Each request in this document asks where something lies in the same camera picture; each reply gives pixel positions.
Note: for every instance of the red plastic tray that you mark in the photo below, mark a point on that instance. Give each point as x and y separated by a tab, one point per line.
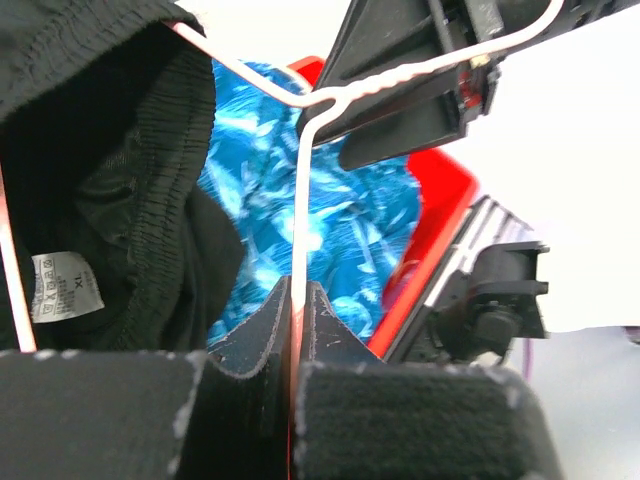
446	189

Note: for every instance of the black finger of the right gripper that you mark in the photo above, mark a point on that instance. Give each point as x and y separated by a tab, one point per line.
377	36
433	112

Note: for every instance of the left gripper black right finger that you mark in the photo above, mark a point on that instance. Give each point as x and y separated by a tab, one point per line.
359	418

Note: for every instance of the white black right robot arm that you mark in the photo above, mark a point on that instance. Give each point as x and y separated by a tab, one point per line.
403	79

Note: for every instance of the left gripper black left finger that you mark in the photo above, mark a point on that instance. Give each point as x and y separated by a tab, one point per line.
153	415

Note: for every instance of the black shorts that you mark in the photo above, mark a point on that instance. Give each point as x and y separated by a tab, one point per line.
106	118

